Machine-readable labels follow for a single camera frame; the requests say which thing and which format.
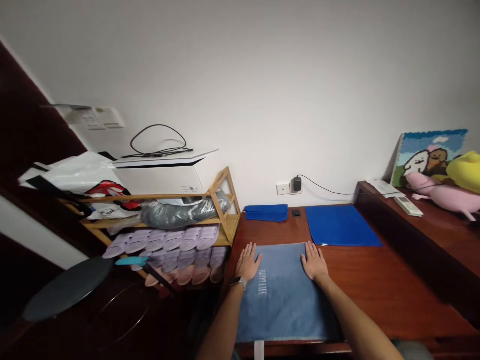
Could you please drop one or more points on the white wall socket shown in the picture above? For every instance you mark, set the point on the white wall socket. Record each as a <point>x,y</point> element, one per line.
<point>283,189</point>

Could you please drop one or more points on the dark wooden raised shelf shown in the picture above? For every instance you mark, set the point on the dark wooden raised shelf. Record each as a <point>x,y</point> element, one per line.
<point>431,240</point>

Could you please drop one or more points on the light blue embroidered towel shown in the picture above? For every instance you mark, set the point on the light blue embroidered towel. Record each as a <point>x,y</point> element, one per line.
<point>285,296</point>

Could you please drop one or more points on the black round stool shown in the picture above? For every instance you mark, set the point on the black round stool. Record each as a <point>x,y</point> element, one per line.
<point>71,285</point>

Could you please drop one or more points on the bagged grey fabric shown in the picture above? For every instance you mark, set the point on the bagged grey fabric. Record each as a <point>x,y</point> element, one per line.
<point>183,212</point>

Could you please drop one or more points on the person's right hand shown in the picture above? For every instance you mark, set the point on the person's right hand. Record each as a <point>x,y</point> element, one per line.
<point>315,267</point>

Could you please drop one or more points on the folded dark blue towel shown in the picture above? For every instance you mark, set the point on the folded dark blue towel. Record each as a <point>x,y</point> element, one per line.
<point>266,213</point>

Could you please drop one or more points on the rows of purple slippers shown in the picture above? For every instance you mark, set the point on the rows of purple slippers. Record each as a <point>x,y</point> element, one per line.
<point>172,251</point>

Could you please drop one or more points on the bamboo shoe rack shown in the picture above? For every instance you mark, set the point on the bamboo shoe rack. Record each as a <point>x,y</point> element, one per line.
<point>225,210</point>

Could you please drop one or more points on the white plastic bag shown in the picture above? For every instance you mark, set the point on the white plastic bag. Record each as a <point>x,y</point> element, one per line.
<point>82,180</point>

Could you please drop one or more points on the white wall box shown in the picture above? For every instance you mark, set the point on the white wall box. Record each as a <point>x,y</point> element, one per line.
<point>69,112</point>

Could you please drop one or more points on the yellow plush toy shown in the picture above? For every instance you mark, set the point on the yellow plush toy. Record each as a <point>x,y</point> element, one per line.
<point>465,170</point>

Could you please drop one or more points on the person's left hand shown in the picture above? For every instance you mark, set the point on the person's left hand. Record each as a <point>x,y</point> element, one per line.
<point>246,265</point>

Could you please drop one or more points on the teal plastic object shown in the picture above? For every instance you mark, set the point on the teal plastic object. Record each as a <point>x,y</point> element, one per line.
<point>131,260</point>

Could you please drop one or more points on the flat dark blue cloth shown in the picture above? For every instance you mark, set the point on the flat dark blue cloth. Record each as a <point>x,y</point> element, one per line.
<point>341,226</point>

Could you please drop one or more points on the black power adapter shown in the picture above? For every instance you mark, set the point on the black power adapter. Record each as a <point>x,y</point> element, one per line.
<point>297,184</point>

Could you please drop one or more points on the tufted cartoon picture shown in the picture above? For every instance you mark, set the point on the tufted cartoon picture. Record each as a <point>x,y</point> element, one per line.
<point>423,157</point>

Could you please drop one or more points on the pink plush toy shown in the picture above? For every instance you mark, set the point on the pink plush toy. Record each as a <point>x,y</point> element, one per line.
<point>446,193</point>

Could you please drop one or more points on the white wall switch panel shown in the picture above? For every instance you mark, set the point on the white wall switch panel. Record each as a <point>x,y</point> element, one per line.
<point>105,119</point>

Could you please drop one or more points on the person's legs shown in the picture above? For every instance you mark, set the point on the person's legs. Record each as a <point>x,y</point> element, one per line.
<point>412,350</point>

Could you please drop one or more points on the white remote control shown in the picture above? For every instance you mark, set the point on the white remote control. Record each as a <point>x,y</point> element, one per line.
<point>408,206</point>

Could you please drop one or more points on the white printer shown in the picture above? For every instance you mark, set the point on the white printer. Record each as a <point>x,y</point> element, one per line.
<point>165,174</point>

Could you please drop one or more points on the small black box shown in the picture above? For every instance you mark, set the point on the small black box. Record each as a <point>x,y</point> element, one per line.
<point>297,213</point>

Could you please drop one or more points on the white paper sheet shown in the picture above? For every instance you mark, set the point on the white paper sheet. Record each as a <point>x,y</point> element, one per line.
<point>382,187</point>

